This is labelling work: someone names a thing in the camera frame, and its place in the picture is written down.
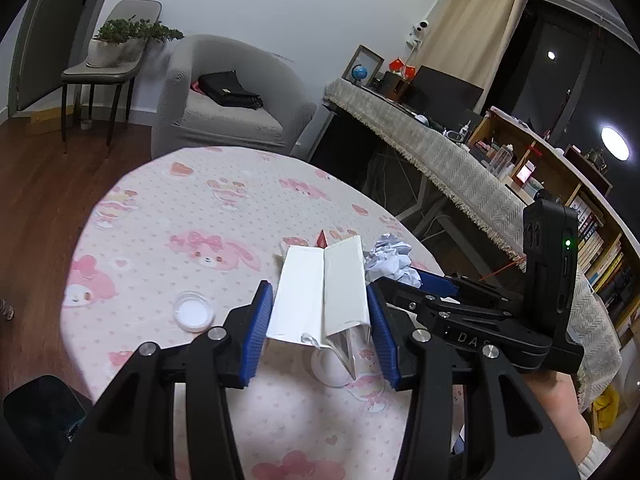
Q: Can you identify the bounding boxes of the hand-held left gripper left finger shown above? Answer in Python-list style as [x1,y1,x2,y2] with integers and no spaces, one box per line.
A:
[55,280,275,480]

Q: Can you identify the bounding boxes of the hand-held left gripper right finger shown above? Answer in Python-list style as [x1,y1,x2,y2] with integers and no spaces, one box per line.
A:
[366,284,581,480]

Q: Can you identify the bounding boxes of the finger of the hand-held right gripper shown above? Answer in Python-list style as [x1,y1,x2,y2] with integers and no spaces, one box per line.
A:
[415,269,522,307]
[375,277,427,329]

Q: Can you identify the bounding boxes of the foil ball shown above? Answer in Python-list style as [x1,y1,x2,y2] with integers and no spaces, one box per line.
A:
[362,233,423,288]

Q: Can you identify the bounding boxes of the white paper box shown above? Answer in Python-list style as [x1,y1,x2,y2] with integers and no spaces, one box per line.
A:
[265,234,373,381]

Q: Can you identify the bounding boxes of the white tape roll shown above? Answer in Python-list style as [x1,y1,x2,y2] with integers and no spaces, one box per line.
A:
[311,345,373,388]

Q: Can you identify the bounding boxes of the white round lid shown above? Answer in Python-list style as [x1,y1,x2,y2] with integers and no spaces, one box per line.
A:
[173,291,216,333]

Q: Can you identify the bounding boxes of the dark blue trash bin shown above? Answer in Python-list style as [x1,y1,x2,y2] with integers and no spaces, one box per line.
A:
[2,375,93,480]

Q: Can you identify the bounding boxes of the person's right forearm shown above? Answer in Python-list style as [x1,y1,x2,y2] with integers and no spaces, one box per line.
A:
[522,367,613,480]

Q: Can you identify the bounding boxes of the row of books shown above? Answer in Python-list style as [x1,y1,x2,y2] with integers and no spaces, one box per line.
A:
[567,195,640,346]

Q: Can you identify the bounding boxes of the beige fringed desk cloth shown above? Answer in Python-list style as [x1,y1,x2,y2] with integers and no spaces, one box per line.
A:
[324,78,623,411]

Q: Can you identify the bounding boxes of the wooden bookshelf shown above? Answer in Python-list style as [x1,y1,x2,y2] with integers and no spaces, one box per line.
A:
[467,106,640,351]

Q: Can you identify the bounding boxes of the pink printed tablecloth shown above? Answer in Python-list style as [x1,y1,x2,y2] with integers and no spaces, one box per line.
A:
[60,146,453,480]

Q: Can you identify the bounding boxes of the black monitor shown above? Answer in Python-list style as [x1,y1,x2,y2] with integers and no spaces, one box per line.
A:
[404,65,485,128]

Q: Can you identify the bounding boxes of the dark wooden box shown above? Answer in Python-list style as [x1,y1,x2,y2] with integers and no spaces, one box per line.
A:
[375,72,413,103]

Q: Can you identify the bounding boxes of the grey armchair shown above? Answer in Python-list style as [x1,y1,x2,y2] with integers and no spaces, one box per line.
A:
[151,34,318,156]

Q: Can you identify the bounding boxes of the small red flags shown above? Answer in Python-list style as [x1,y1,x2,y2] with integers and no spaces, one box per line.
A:
[389,56,418,79]

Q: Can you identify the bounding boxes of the black bag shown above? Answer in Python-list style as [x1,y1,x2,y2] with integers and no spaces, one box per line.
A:
[197,70,264,109]

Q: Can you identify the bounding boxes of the beige curtain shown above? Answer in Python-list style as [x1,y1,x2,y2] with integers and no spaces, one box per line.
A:
[407,0,531,116]

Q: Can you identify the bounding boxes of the flat cardboard piece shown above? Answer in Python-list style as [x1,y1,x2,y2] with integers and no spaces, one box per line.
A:
[25,109,65,135]

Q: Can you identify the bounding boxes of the grey dining chair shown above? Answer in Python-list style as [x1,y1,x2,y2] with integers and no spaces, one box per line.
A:
[61,0,163,145]

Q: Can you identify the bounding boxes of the grey door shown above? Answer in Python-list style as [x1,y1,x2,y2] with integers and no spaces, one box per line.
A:
[9,0,96,113]

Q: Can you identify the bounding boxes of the picture frame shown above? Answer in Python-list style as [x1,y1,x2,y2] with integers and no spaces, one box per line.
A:
[341,45,385,88]

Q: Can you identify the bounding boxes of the white security camera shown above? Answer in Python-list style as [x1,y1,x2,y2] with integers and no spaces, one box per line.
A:
[407,19,432,51]

